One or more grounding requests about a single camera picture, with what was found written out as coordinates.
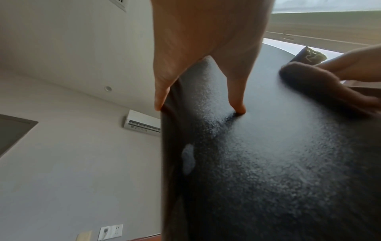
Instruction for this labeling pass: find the person's right hand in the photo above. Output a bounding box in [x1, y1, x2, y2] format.
[315, 44, 381, 111]

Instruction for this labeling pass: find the person's left hand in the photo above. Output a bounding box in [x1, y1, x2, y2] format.
[150, 0, 275, 116]

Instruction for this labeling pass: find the brown cleaning cloth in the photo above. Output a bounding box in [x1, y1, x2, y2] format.
[279, 62, 381, 116]

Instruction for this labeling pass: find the black leather chair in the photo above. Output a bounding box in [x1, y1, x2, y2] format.
[160, 42, 381, 241]

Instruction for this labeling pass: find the green patterned curtain tieback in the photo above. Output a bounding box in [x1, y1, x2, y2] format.
[288, 46, 328, 65]

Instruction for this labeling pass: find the white ceiling air vent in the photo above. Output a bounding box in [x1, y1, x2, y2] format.
[108, 0, 128, 13]

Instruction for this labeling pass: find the red wooden table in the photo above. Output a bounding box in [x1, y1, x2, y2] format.
[120, 233, 163, 241]

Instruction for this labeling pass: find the white wall air conditioner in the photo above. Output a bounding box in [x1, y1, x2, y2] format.
[123, 109, 162, 137]

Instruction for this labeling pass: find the white wall power socket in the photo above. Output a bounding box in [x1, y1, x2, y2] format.
[97, 224, 124, 241]

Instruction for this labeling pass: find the beige wall plate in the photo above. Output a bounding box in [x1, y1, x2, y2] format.
[75, 230, 93, 241]

